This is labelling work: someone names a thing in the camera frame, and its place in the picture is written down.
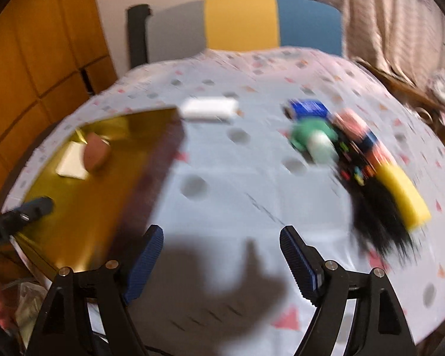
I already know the pink fluffy cloth blue band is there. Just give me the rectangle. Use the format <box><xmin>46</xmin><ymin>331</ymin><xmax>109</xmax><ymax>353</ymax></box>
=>
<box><xmin>332</xmin><ymin>109</ymin><xmax>399</xmax><ymax>169</ymax></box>

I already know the patterned light blue tablecloth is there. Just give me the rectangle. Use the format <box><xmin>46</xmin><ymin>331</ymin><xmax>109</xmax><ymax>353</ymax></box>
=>
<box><xmin>0</xmin><ymin>46</ymin><xmax>445</xmax><ymax>345</ymax></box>

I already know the black hairpiece with colourful clips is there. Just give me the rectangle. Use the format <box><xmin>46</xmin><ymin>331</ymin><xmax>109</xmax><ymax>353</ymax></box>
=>
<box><xmin>334</xmin><ymin>133</ymin><xmax>418</xmax><ymax>268</ymax></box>

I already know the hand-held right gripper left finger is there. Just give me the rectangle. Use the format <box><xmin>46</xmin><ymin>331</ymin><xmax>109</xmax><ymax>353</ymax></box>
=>
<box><xmin>24</xmin><ymin>224</ymin><xmax>164</xmax><ymax>356</ymax></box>

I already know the small blue box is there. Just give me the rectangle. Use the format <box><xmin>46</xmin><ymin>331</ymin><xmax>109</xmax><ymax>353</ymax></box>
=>
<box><xmin>287</xmin><ymin>99</ymin><xmax>329</xmax><ymax>120</ymax></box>

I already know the gold box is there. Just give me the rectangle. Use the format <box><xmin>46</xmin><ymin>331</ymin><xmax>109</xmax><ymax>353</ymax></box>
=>
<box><xmin>13</xmin><ymin>107</ymin><xmax>188</xmax><ymax>279</ymax></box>

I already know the clear plastic bag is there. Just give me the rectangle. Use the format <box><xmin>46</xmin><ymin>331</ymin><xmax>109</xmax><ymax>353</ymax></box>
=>
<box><xmin>7</xmin><ymin>280</ymin><xmax>47</xmax><ymax>345</ymax></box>

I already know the green and white tube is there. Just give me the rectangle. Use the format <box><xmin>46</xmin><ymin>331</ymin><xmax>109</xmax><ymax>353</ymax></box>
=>
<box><xmin>289</xmin><ymin>119</ymin><xmax>340</xmax><ymax>164</ymax></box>

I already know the orange wooden cabinet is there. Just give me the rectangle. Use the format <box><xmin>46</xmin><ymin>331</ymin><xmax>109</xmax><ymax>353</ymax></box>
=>
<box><xmin>0</xmin><ymin>0</ymin><xmax>117</xmax><ymax>208</ymax></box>

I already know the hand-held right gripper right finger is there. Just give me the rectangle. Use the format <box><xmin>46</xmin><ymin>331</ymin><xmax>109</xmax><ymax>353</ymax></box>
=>
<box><xmin>279</xmin><ymin>225</ymin><xmax>419</xmax><ymax>356</ymax></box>

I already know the cream square sponge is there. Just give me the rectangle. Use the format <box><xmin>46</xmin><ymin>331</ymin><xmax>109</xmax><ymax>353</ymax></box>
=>
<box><xmin>55</xmin><ymin>143</ymin><xmax>90</xmax><ymax>181</ymax></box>

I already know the brown makeup sponge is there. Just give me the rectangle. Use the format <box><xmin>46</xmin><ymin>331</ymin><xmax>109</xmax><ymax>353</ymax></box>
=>
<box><xmin>82</xmin><ymin>132</ymin><xmax>112</xmax><ymax>173</ymax></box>

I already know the yellow sponge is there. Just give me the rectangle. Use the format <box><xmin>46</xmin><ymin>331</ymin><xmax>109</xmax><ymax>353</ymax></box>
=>
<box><xmin>376</xmin><ymin>165</ymin><xmax>431</xmax><ymax>231</ymax></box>

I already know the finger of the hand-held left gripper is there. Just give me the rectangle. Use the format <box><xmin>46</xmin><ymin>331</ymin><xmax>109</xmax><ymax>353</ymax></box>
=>
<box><xmin>0</xmin><ymin>197</ymin><xmax>55</xmax><ymax>247</ymax></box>

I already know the beige patterned curtain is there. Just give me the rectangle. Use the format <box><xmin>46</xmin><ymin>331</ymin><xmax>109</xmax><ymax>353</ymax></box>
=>
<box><xmin>235</xmin><ymin>0</ymin><xmax>445</xmax><ymax>93</ymax></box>

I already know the white rectangular sponge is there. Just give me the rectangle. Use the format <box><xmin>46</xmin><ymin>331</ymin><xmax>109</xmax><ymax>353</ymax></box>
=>
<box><xmin>180</xmin><ymin>96</ymin><xmax>240</xmax><ymax>123</ymax></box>

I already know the grey yellow blue chair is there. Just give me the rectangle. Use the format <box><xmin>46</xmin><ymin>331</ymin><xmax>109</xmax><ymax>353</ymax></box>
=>
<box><xmin>128</xmin><ymin>0</ymin><xmax>344</xmax><ymax>69</ymax></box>

